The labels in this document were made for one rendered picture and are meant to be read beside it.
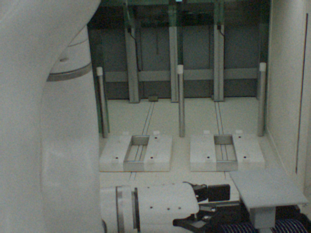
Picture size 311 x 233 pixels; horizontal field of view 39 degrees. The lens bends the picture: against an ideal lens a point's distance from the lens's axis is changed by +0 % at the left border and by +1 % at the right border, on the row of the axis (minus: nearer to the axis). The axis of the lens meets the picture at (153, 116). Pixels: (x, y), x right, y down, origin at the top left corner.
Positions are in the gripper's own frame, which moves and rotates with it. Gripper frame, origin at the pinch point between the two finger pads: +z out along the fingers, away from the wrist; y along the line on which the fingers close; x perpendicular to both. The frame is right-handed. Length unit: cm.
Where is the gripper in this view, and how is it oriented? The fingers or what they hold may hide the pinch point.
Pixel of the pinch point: (225, 202)
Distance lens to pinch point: 78.6
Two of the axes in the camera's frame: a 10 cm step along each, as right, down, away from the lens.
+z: 10.0, -0.7, 0.6
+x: -0.4, -9.4, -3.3
